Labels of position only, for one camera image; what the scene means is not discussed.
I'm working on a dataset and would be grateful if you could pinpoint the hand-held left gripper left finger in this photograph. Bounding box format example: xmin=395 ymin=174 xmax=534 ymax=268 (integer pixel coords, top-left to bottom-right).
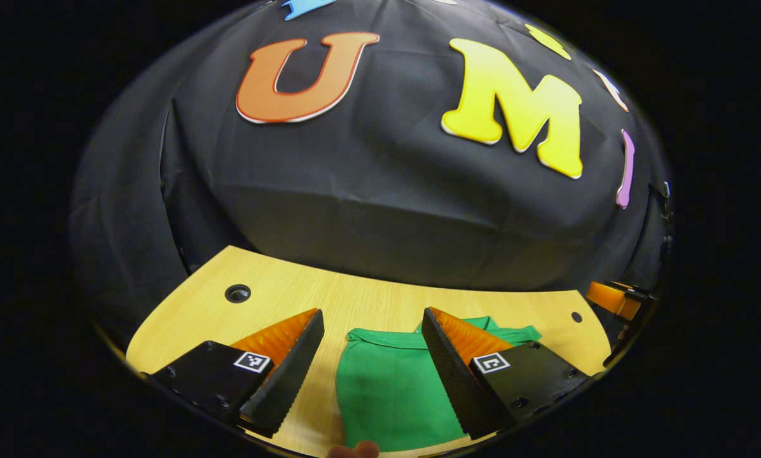
xmin=148 ymin=309 xmax=326 ymax=438

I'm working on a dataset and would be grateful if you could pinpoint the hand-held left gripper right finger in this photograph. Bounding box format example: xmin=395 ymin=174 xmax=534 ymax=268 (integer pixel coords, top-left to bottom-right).
xmin=422 ymin=307 xmax=591 ymax=441

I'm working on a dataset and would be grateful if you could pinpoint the green T-shirt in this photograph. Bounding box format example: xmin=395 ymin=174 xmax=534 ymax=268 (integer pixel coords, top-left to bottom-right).
xmin=336 ymin=316 xmax=543 ymax=451

